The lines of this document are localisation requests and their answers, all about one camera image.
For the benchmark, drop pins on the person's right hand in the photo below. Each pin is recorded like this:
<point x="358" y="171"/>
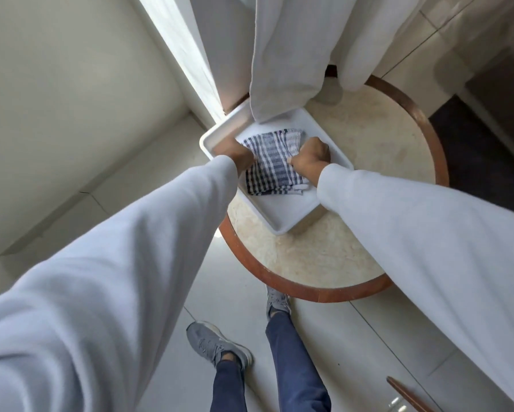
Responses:
<point x="312" y="156"/>

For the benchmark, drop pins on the person's left hand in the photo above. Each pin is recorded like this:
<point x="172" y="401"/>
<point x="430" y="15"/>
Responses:
<point x="237" y="155"/>

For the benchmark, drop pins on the blue white checkered cloth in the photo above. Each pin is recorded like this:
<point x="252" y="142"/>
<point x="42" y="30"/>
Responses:
<point x="270" y="163"/>

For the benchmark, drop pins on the person's left forearm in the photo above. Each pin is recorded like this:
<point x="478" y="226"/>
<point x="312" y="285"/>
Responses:
<point x="154" y="240"/>

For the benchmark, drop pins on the person's right forearm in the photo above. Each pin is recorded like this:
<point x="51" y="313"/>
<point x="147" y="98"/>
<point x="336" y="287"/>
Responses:
<point x="411" y="227"/>

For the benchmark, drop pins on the person's right leg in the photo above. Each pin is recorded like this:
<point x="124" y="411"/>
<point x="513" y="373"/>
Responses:
<point x="293" y="364"/>

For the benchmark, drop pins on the person's leg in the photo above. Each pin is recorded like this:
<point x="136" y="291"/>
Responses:
<point x="293" y="364"/>
<point x="227" y="390"/>

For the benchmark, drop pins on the person's left leg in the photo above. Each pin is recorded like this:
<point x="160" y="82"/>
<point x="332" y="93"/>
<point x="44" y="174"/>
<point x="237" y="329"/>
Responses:
<point x="227" y="390"/>

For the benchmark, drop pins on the white rectangular plastic tray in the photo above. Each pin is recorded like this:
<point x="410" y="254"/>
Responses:
<point x="292" y="210"/>

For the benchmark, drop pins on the round marble wooden-rimmed table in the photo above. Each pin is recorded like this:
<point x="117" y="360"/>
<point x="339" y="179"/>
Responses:
<point x="372" y="137"/>

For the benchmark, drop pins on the white fabric curtain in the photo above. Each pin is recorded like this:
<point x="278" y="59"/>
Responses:
<point x="287" y="51"/>
<point x="368" y="38"/>

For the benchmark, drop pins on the grey right sneaker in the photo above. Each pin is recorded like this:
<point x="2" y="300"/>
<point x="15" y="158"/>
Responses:
<point x="278" y="300"/>

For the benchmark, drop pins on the grey sneaker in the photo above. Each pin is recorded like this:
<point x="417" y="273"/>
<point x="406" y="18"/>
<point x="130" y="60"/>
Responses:
<point x="209" y="341"/>
<point x="278" y="300"/>

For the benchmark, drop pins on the grey left sneaker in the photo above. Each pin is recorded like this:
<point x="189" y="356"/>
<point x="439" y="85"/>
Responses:
<point x="209" y="341"/>

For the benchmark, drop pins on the dark grey furniture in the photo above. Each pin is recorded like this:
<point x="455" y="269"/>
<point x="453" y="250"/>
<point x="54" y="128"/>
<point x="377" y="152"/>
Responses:
<point x="501" y="102"/>

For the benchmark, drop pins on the brown wooden furniture edge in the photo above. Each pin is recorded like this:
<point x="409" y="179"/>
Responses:
<point x="405" y="392"/>

